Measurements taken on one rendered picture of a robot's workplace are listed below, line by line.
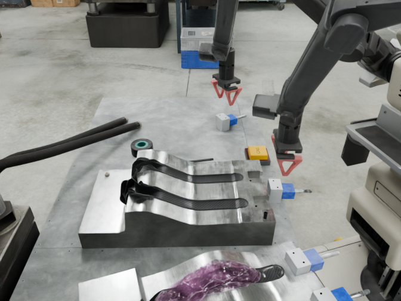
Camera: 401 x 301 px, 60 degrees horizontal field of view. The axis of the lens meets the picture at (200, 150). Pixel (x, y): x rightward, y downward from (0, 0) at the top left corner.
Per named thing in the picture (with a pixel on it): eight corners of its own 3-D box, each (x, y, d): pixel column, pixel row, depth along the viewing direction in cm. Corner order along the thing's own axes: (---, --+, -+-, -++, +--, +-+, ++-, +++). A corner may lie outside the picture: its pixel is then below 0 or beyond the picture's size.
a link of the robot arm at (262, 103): (293, 117, 80) (302, 83, 82) (246, 108, 84) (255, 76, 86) (294, 134, 91) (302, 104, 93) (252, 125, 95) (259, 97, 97)
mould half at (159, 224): (256, 181, 113) (261, 147, 106) (271, 245, 92) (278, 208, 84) (102, 184, 113) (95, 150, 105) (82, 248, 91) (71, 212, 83)
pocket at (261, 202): (267, 205, 97) (269, 195, 95) (271, 219, 93) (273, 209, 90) (251, 205, 97) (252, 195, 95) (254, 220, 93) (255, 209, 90)
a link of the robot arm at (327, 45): (378, 30, 43) (394, -42, 45) (333, 19, 43) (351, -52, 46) (294, 128, 85) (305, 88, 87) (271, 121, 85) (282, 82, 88)
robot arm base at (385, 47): (410, 55, 93) (379, 41, 103) (397, 39, 89) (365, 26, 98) (386, 81, 96) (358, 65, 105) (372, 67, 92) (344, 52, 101)
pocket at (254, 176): (261, 180, 106) (262, 171, 104) (264, 192, 101) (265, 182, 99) (246, 180, 106) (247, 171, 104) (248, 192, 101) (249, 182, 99)
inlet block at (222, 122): (241, 118, 147) (242, 107, 144) (248, 123, 144) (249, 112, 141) (215, 126, 142) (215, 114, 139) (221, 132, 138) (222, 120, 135)
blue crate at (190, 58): (231, 57, 434) (232, 39, 421) (233, 69, 400) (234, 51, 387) (182, 56, 435) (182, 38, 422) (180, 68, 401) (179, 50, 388)
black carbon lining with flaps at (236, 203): (241, 177, 104) (244, 151, 99) (249, 216, 91) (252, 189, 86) (125, 178, 104) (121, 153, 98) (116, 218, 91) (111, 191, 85)
